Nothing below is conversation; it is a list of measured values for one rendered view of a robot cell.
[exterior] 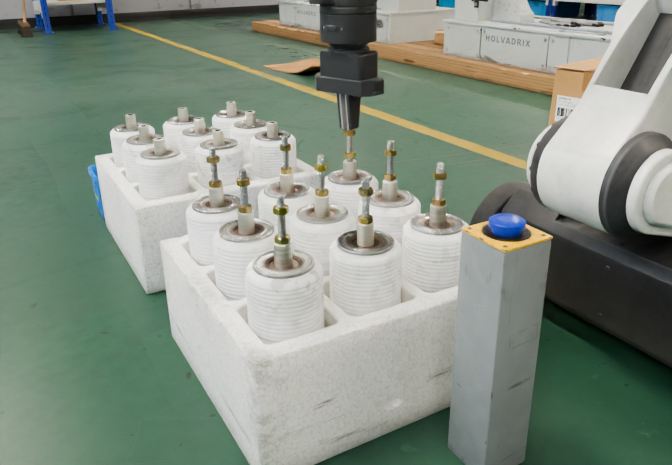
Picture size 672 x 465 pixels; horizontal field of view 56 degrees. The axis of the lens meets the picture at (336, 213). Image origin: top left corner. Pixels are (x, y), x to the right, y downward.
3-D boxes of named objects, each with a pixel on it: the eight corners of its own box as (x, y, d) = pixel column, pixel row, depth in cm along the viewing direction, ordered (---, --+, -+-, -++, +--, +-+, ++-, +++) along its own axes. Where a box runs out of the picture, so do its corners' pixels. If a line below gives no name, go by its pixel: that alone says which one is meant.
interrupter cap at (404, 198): (372, 211, 94) (372, 207, 94) (359, 194, 101) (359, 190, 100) (420, 207, 95) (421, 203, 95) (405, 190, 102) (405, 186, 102)
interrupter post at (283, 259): (276, 261, 79) (275, 237, 78) (295, 262, 79) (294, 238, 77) (271, 270, 77) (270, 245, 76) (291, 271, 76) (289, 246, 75)
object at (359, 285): (324, 345, 93) (321, 233, 86) (387, 336, 95) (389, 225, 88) (340, 385, 84) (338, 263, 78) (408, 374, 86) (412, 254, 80)
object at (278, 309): (265, 361, 90) (257, 245, 83) (331, 368, 88) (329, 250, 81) (244, 406, 81) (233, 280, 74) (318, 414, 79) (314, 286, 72)
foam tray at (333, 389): (364, 279, 127) (364, 195, 120) (502, 385, 95) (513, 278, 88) (171, 335, 109) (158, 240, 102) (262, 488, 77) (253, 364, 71)
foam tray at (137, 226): (255, 196, 171) (251, 131, 164) (325, 249, 140) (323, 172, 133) (106, 227, 153) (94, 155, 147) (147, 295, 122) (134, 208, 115)
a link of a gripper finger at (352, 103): (345, 130, 103) (344, 92, 100) (357, 126, 105) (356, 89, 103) (353, 132, 102) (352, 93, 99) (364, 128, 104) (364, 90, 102)
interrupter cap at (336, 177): (361, 170, 112) (361, 166, 112) (379, 183, 106) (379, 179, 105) (321, 175, 109) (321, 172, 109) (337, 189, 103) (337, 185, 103)
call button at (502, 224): (506, 226, 73) (508, 209, 72) (532, 238, 70) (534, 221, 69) (479, 233, 71) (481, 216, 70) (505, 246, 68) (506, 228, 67)
